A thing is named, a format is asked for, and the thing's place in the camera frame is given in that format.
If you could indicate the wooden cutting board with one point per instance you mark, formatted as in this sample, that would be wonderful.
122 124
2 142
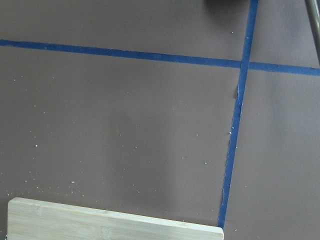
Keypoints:
29 219

